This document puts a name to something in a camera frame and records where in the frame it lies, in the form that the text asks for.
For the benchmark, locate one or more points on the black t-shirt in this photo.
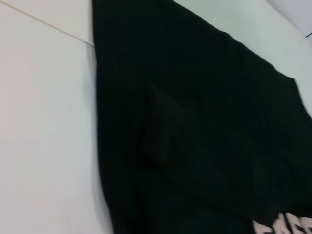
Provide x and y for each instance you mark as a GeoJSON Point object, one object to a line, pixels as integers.
{"type": "Point", "coordinates": [182, 122]}

